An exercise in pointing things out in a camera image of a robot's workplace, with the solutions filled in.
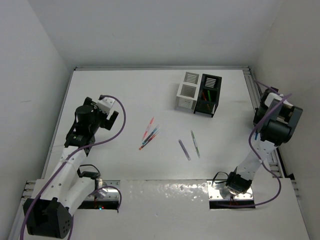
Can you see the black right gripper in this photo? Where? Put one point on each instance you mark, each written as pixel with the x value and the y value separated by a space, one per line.
pixel 256 121

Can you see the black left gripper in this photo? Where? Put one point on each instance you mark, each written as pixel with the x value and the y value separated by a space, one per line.
pixel 95 109

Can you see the white green pen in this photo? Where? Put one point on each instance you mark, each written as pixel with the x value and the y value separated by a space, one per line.
pixel 195 144

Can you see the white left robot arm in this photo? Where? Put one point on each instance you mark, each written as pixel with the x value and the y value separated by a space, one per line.
pixel 51 212

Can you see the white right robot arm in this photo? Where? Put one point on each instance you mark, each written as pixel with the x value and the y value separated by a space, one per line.
pixel 275 122

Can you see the dark blue red pen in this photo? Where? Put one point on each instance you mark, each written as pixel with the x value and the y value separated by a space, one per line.
pixel 149 140

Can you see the red clear pen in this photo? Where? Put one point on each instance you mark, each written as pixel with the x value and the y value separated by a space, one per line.
pixel 148 128

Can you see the blue clear pen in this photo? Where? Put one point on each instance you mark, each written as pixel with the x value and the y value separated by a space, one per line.
pixel 150 135

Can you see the black slotted container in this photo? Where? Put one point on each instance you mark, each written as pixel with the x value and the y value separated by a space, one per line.
pixel 213 84

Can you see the white slotted container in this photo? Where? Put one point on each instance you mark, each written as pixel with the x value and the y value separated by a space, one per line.
pixel 187 93

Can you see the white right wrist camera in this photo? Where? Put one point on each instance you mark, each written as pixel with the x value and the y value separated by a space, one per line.
pixel 270 97

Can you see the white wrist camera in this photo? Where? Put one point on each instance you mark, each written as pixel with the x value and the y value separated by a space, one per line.
pixel 105 104
pixel 270 97

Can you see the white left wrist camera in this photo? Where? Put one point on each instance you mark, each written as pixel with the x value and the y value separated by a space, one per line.
pixel 105 104

